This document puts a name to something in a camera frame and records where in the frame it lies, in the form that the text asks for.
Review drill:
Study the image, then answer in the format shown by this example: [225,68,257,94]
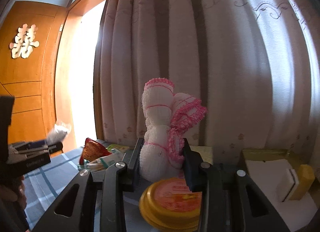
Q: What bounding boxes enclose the yellow sponge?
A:
[289,164,316,200]

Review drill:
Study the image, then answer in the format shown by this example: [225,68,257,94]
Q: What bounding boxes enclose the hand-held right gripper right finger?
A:
[182,137,290,232]

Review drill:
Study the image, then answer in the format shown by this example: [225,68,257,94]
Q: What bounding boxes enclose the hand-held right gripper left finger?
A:
[32,138,145,232]

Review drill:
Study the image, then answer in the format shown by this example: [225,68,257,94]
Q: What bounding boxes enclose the floral embroidered curtain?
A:
[93,0,320,164]

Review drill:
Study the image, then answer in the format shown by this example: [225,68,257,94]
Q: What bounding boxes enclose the gold box with white lining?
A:
[239,148,320,211]

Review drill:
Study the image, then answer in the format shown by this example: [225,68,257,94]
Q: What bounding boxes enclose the green patterned box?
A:
[107,143,213,166]

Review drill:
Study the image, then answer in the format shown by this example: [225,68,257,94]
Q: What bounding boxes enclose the person's left hand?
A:
[0,174,27,210]

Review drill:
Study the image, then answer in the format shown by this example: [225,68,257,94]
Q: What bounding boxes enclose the clear plastic snack packet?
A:
[84,151,126,173]

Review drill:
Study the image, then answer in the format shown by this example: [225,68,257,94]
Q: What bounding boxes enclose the wooden door frame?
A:
[54,0,118,152]

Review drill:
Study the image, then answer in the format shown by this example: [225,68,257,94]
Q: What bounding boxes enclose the white sponge with dark stripe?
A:
[280,169,300,203]

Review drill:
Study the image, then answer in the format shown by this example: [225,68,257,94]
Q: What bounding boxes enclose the pale pink fluffy puff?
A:
[46,121,72,145]

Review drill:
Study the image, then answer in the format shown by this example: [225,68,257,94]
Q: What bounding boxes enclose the wooden door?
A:
[0,1,68,153]

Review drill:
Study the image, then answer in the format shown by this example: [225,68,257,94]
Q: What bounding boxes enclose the white and pink knitted cloth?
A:
[139,78,208,183]

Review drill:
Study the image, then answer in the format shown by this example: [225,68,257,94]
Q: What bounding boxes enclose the white paper-cut door decoration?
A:
[9,24,40,60]

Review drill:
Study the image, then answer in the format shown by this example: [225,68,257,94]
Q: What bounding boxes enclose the blue plaid blanket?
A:
[24,144,107,230]

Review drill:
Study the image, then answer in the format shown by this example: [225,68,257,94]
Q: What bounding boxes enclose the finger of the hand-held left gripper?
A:
[27,140,63,155]

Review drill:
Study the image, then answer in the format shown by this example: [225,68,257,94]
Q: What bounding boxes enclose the red embroidered pouch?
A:
[79,137,111,165]

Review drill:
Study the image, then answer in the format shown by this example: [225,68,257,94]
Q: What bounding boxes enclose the person's left forearm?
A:
[0,197,31,232]

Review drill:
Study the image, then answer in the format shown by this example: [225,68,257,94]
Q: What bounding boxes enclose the yellow round tin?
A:
[139,178,203,228]

